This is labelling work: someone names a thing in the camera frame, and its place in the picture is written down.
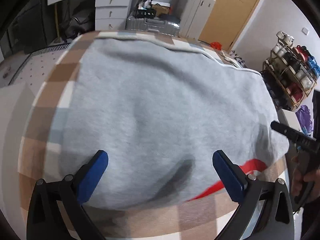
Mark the silver aluminium suitcase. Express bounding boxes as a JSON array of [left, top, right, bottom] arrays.
[[125, 16, 180, 36]]

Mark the wooden shoe rack with shoes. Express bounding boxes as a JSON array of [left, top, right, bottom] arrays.
[[260, 31, 319, 111]]

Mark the purple bag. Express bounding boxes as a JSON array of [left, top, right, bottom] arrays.
[[296, 105, 313, 136]]

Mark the checkered bed blanket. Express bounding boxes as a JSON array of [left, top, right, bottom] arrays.
[[18, 31, 285, 239]]

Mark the person right hand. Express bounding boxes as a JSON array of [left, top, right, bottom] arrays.
[[291, 168, 320, 202]]

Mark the grey VLONE hoodie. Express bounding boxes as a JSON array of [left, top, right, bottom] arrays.
[[59, 38, 289, 210]]

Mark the tan wooden door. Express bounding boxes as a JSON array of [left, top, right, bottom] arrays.
[[199, 0, 258, 50]]

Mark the orange plastic bag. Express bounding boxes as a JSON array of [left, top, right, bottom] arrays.
[[210, 42, 222, 51]]

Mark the wall light switch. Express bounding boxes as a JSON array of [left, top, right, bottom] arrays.
[[302, 28, 309, 36]]

